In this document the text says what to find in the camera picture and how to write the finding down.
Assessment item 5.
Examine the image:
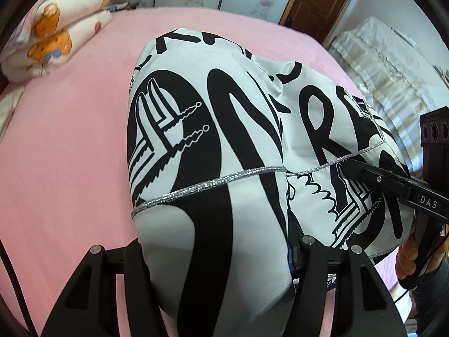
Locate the white black graffiti print jacket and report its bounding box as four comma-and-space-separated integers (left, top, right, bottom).
127, 28, 413, 336

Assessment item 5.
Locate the person right hand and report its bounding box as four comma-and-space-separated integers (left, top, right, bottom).
395, 223, 448, 280

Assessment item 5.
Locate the lace covered furniture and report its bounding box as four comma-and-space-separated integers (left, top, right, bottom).
329, 17, 448, 162

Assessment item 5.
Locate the pink bed sheet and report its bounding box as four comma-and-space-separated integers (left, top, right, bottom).
0, 6, 415, 337

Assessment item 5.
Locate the brown wooden door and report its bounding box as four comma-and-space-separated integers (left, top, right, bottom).
284, 0, 347, 44

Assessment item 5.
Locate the white pink pillow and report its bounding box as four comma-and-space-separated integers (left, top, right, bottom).
0, 86, 25, 139

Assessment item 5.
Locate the pink bear print quilt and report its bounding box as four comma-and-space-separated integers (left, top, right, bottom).
1, 0, 112, 82

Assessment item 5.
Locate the black cable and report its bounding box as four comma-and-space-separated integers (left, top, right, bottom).
0, 240, 40, 337

